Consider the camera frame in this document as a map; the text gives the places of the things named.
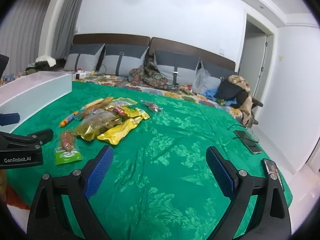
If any orange tube snack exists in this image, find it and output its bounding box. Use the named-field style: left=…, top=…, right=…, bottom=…
left=60, top=111, right=78, bottom=128

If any red snack wrapper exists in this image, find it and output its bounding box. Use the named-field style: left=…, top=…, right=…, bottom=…
left=109, top=106, right=126, bottom=116

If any black clothing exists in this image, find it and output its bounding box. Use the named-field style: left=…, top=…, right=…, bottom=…
left=214, top=80, right=251, bottom=109

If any white door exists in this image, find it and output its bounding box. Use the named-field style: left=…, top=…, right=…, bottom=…
left=238, top=24, right=268, bottom=98

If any clear plastic bag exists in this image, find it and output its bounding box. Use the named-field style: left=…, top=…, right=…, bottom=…
left=192, top=61, right=211, bottom=94

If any white storage box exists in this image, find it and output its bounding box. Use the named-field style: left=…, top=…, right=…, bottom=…
left=0, top=71, right=73, bottom=133

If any black cable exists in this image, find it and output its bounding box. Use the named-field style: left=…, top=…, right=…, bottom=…
left=226, top=123, right=259, bottom=143

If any small clear nut packet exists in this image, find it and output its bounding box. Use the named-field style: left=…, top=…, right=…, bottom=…
left=141, top=100, right=163, bottom=113

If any smartphone with picture case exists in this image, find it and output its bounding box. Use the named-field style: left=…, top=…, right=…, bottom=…
left=263, top=158, right=285, bottom=191

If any orange snack packet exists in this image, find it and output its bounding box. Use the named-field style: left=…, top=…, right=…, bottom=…
left=80, top=97, right=112, bottom=114

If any green patterned blanket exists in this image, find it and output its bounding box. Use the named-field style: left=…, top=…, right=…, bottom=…
left=6, top=80, right=293, bottom=240

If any small yellow snack packet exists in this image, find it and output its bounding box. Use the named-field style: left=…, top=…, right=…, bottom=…
left=126, top=107, right=150, bottom=120

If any black smartphone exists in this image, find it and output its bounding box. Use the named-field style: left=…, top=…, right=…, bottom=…
left=233, top=130, right=262, bottom=155

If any blue cloth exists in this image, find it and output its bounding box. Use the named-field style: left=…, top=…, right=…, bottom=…
left=202, top=88, right=237, bottom=106

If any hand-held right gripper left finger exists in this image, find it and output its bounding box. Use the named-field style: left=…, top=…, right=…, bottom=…
left=27, top=144, right=114, bottom=240

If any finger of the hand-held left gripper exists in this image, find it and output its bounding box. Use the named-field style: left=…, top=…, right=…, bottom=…
left=0, top=129, right=54, bottom=152
left=0, top=113, right=20, bottom=126

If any floral patterned quilt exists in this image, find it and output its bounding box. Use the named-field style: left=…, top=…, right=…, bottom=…
left=128, top=57, right=179, bottom=91

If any large yellow snack packet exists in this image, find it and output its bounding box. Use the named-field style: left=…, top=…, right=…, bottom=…
left=97, top=117, right=143, bottom=146

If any grey pillow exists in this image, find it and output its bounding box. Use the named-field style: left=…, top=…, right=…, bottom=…
left=64, top=43, right=106, bottom=72
left=153, top=49, right=201, bottom=86
left=101, top=44, right=150, bottom=77
left=199, top=60, right=238, bottom=91

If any black flat object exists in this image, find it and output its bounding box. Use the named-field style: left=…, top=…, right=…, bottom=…
left=0, top=54, right=10, bottom=79

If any white crumpled cloth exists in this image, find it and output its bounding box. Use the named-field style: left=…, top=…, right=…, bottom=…
left=35, top=55, right=57, bottom=68

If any yellow-bordered peanut packet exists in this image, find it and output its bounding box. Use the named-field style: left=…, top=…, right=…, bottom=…
left=107, top=97, right=137, bottom=108

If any small white carton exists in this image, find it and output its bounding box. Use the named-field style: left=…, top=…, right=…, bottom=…
left=72, top=72, right=92, bottom=81

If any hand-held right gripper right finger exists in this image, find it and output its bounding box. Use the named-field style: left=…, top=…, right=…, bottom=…
left=205, top=145, right=292, bottom=240

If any grey curtain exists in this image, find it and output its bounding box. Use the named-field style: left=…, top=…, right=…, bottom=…
left=51, top=0, right=90, bottom=58
left=0, top=0, right=54, bottom=73

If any large clear snack packet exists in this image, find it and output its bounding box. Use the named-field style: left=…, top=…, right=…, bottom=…
left=76, top=109, right=123, bottom=141

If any green sausage snack packet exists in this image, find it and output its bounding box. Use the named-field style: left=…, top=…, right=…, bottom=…
left=54, top=129, right=83, bottom=166

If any black and tan bag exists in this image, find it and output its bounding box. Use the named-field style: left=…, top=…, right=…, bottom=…
left=227, top=75, right=264, bottom=128

